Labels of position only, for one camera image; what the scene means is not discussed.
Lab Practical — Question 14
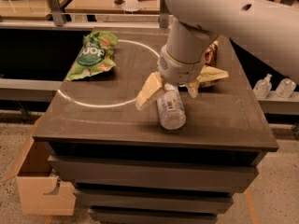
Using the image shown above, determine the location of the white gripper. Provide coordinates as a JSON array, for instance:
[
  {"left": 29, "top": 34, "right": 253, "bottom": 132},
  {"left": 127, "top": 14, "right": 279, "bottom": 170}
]
[{"left": 135, "top": 45, "right": 206, "bottom": 110}]

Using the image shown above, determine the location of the blue plastic bottle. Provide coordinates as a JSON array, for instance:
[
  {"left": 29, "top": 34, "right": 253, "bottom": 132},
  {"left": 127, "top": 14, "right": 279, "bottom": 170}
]
[{"left": 157, "top": 84, "right": 186, "bottom": 130}]

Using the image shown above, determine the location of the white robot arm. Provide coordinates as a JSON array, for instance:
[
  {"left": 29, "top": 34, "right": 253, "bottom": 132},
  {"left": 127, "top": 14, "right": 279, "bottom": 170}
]
[{"left": 135, "top": 0, "right": 299, "bottom": 110}]

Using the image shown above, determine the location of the brown sea salt chip bag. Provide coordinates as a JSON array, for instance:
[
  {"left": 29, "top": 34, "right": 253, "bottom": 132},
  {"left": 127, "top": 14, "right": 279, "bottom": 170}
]
[{"left": 187, "top": 41, "right": 229, "bottom": 89}]

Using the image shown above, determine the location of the green rice chip bag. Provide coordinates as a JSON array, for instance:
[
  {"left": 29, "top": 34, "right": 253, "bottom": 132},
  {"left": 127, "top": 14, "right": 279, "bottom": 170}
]
[{"left": 66, "top": 31, "right": 118, "bottom": 81}]

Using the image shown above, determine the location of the clear sanitizer bottle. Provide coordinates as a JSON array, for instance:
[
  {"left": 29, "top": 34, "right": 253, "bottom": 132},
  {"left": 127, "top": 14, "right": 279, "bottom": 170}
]
[
  {"left": 276, "top": 78, "right": 296, "bottom": 98},
  {"left": 253, "top": 74, "right": 272, "bottom": 99}
]

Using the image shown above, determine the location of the clear plastic cup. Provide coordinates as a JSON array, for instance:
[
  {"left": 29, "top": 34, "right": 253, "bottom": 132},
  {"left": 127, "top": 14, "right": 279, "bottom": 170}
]
[{"left": 121, "top": 0, "right": 142, "bottom": 12}]

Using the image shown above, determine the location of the grey drawer cabinet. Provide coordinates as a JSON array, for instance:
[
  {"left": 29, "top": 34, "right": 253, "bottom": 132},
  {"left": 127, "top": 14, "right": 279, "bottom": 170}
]
[{"left": 34, "top": 28, "right": 278, "bottom": 224}]

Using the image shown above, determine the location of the cardboard box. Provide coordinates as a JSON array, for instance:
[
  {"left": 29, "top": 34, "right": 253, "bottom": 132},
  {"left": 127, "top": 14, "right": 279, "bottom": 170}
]
[{"left": 4, "top": 119, "right": 76, "bottom": 216}]

